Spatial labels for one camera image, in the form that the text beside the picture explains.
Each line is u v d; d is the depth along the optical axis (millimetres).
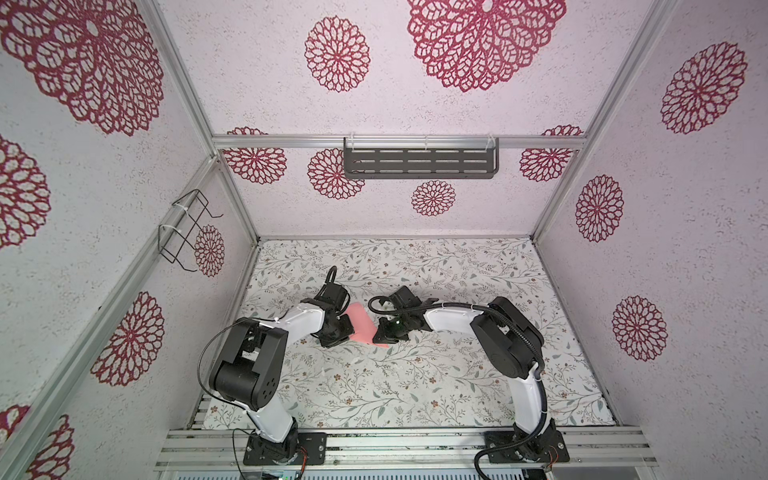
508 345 529
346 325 837
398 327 834
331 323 702
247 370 467
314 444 745
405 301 794
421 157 928
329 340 837
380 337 838
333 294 776
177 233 746
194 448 759
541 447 636
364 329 925
